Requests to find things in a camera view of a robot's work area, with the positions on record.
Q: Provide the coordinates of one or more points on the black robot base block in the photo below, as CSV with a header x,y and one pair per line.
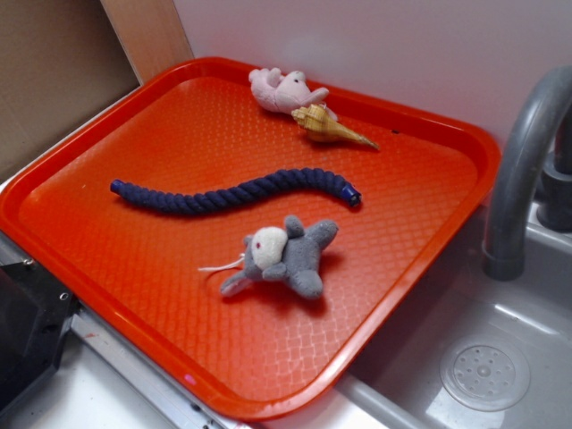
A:
x,y
36,314

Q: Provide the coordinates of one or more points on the grey plush mouse toy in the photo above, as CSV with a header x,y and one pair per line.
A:
x,y
290,255

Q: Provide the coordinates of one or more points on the orange plastic tray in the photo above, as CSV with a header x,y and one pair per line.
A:
x,y
156,278

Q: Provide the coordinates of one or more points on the tan conch seashell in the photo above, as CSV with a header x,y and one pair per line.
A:
x,y
321,127

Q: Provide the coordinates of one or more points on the pink plush toy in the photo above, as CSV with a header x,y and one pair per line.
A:
x,y
278,93

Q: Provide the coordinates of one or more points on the grey plastic faucet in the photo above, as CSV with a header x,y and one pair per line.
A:
x,y
519,177

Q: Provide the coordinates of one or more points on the wooden board panel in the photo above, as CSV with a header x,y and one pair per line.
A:
x,y
151,35

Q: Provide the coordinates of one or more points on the grey toy sink basin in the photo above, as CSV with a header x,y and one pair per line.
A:
x,y
396,378

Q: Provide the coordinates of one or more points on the sink drain strainer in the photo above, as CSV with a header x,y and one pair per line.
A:
x,y
485,375

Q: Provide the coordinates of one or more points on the dark grey faucet handle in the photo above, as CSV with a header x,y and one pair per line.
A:
x,y
555,210

